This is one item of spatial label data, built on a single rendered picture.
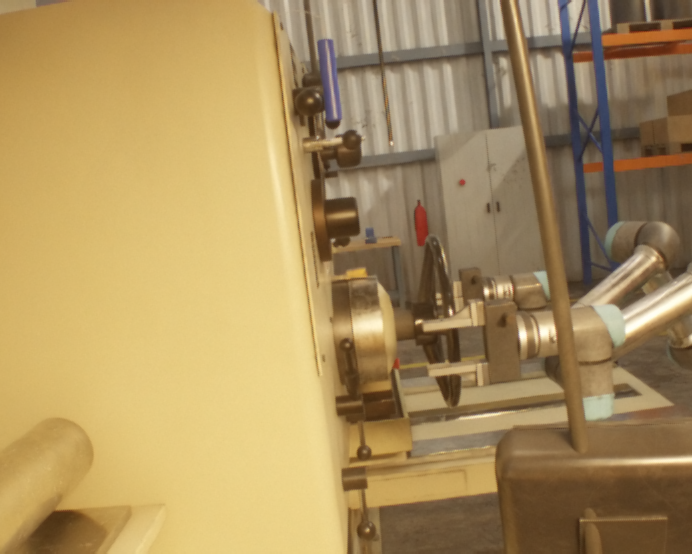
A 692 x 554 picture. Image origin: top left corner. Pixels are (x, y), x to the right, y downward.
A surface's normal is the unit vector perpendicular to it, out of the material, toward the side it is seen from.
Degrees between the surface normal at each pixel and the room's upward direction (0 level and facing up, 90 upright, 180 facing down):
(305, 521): 90
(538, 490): 110
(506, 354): 90
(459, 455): 90
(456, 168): 90
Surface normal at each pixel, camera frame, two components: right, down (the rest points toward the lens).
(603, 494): -0.19, 0.47
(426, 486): 0.01, 0.13
